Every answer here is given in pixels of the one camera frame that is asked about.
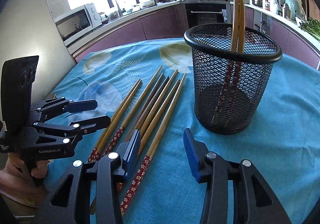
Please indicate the person's left hand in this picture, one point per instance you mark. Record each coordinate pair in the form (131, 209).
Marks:
(15, 186)

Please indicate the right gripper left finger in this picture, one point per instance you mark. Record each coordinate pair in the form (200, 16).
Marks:
(68, 200)

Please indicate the green leafy vegetables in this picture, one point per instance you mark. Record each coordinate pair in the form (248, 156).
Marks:
(312, 26)

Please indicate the white microwave oven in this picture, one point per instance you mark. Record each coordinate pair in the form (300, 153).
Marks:
(75, 23)

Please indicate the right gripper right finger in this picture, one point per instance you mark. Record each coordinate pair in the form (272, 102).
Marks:
(253, 199)

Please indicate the bamboo chopstick in holder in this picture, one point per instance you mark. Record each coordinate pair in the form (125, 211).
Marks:
(241, 26)
(235, 32)

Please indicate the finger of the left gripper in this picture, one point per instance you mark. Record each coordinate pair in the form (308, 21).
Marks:
(91, 125)
(81, 106)

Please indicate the green mesh food cover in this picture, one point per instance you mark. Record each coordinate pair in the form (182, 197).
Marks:
(296, 10)

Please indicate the black mesh utensil holder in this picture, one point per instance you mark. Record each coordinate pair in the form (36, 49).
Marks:
(228, 86)

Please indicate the purple kitchen cabinets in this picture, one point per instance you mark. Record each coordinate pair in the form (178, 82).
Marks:
(170, 21)

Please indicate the blue floral tablecloth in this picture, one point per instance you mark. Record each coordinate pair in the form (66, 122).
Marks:
(282, 140)

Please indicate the black built-in oven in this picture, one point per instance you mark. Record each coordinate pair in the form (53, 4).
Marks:
(199, 14)

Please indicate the bamboo chopstick red floral end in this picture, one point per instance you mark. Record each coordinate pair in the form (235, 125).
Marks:
(128, 118)
(113, 120)
(160, 116)
(151, 150)
(156, 104)
(118, 118)

